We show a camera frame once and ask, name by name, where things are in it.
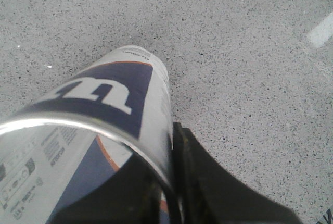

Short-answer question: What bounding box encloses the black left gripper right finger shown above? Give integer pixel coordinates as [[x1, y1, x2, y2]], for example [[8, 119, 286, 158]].
[[172, 122, 301, 223]]

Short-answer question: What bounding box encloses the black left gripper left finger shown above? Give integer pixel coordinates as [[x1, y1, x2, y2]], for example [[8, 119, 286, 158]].
[[47, 144, 170, 223]]

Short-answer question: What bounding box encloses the white blue Wilson tennis can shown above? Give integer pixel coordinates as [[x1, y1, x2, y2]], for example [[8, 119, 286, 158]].
[[1, 45, 181, 223]]

